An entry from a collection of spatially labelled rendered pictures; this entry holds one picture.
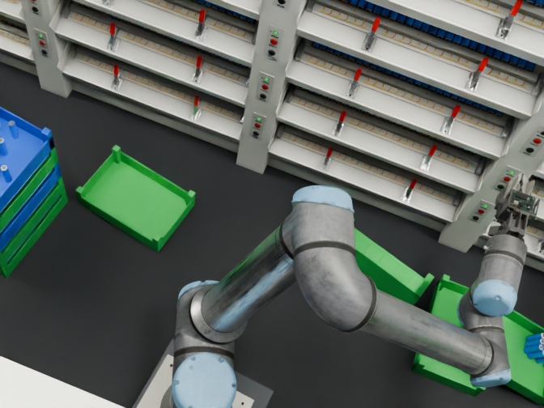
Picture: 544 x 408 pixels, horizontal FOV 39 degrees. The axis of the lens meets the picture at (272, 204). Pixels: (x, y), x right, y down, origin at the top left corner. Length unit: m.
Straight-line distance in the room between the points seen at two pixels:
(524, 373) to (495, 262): 0.71
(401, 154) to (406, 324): 0.80
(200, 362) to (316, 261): 0.57
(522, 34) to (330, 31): 0.45
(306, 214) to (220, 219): 1.01
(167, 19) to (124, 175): 0.58
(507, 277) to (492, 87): 0.47
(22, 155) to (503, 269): 1.26
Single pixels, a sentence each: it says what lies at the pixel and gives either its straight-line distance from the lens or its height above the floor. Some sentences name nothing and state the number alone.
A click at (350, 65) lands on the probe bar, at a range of 2.05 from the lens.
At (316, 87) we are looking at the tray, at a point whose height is 0.53.
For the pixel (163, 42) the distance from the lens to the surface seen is 2.28.
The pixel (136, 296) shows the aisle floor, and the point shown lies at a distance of 2.29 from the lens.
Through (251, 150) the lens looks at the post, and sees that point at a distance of 2.40.
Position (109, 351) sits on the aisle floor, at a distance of 2.25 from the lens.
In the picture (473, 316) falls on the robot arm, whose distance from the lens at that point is 1.84.
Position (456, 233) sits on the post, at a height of 0.09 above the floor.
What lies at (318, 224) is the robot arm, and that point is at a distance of 1.40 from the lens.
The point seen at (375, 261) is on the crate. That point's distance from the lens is 2.20.
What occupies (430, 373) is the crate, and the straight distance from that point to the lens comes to 2.30.
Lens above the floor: 2.14
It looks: 61 degrees down
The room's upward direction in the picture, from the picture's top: 15 degrees clockwise
